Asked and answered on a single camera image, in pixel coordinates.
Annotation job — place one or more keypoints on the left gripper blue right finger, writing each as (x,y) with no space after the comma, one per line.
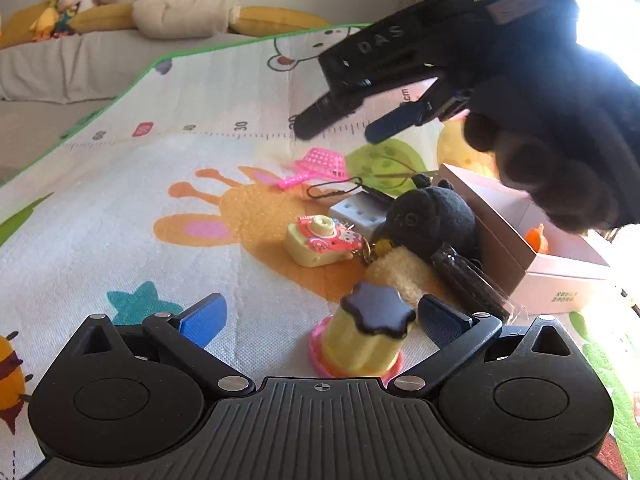
(459,338)

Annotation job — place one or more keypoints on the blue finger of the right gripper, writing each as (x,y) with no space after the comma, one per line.
(325,112)
(409,114)

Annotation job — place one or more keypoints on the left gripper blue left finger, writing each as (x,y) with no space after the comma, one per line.
(182,340)

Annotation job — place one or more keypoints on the yellow pudding toy pink base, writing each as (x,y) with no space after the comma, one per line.
(364,336)

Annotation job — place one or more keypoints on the orange plastic toy shell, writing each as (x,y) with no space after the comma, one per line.
(536,239)

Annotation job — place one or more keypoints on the pink toy colander scoop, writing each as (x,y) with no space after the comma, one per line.
(317,164)

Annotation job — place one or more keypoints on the clear packet of black items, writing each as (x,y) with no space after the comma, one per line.
(476,291)

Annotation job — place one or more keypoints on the black plush toy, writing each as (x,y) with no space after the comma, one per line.
(423,219)

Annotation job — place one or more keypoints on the white multi socket adapter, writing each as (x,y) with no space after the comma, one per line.
(364,212)

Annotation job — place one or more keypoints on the pink cardboard box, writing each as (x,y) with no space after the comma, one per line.
(565,280)

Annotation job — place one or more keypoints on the colourful cartoon play mat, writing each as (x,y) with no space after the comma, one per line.
(170,193)

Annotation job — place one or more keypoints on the beige bolster pillow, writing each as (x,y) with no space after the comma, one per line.
(184,19)

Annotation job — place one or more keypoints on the yellow banana cushion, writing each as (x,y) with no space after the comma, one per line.
(116,16)

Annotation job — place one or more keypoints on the grey covered sofa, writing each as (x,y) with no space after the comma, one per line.
(48,87)

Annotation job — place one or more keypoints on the yellow plush duck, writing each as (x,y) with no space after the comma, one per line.
(43,27)

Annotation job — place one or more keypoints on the tan fluffy plush keychain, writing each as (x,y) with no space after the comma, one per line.
(405,272)

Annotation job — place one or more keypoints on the yellow toy camera keychain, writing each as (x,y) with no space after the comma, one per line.
(319,240)

